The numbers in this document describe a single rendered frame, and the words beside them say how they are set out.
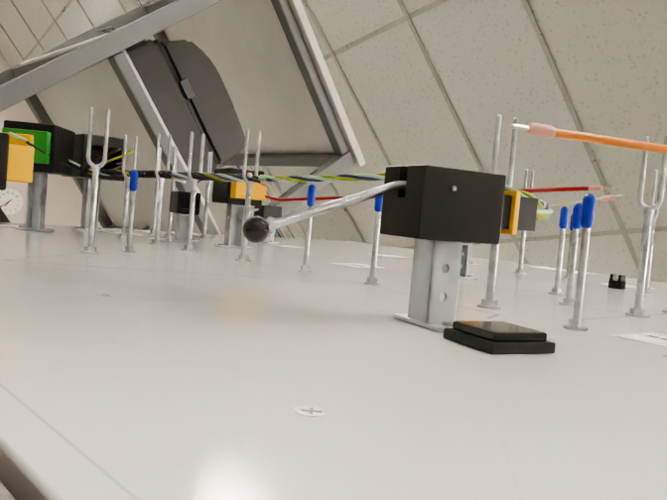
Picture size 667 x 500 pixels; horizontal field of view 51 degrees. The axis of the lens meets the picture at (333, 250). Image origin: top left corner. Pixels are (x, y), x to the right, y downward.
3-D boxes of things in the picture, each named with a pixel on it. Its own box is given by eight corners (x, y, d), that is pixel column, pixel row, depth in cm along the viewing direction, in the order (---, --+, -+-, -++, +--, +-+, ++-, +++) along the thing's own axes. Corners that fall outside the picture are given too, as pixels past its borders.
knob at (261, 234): (237, 241, 36) (239, 213, 36) (262, 242, 37) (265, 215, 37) (246, 243, 35) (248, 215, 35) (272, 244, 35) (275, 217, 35)
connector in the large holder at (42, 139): (49, 164, 93) (51, 132, 93) (42, 163, 90) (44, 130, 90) (4, 160, 92) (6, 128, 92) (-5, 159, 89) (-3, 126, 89)
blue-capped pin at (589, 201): (558, 326, 45) (572, 191, 45) (575, 326, 46) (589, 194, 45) (576, 330, 44) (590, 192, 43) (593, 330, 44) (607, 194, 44)
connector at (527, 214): (444, 223, 43) (447, 190, 42) (501, 228, 45) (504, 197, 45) (478, 226, 40) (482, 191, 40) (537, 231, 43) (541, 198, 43)
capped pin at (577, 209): (581, 307, 59) (592, 203, 58) (565, 306, 58) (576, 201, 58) (570, 304, 60) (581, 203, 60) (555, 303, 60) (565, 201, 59)
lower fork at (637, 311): (654, 317, 55) (675, 137, 55) (644, 318, 54) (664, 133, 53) (630, 313, 57) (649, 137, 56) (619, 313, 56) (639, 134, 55)
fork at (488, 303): (485, 309, 51) (505, 113, 50) (470, 305, 53) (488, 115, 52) (506, 310, 52) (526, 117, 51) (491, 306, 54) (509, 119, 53)
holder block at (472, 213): (378, 233, 41) (384, 166, 41) (456, 239, 44) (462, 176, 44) (418, 238, 38) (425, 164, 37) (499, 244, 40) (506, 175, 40)
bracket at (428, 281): (392, 317, 43) (400, 235, 42) (425, 317, 44) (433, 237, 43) (436, 331, 38) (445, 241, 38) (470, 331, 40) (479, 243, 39)
